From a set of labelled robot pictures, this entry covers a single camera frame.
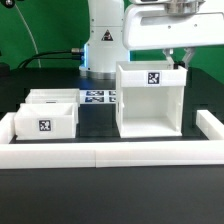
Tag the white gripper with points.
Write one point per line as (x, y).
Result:
(164, 24)

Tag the white drawer cabinet frame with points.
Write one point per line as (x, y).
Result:
(149, 99)

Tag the white front drawer box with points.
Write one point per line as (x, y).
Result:
(46, 121)

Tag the white drawer box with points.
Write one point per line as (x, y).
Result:
(53, 96)
(46, 121)

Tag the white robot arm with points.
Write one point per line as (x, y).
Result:
(116, 30)

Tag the white rear drawer box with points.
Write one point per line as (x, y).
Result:
(53, 96)

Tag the fiducial marker sheet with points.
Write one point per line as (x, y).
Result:
(97, 96)

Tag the white U-shaped boundary fence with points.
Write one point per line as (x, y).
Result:
(209, 151)

